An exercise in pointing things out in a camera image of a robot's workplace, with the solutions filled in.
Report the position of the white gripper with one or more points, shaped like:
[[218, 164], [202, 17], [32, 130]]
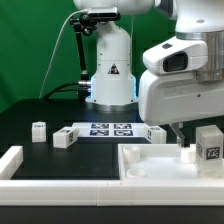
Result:
[[169, 90]]

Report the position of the white square tabletop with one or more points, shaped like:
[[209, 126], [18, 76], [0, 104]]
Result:
[[163, 161]]

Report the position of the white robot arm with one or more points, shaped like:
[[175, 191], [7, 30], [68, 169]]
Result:
[[112, 85]]

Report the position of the white U-shaped fence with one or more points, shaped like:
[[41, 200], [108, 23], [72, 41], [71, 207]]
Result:
[[124, 192]]

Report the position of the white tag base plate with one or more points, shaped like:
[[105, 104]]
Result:
[[109, 129]]

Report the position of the grey camera on mount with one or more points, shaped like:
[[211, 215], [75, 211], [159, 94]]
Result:
[[101, 14]]

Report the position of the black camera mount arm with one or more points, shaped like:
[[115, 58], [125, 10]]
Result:
[[82, 26]]

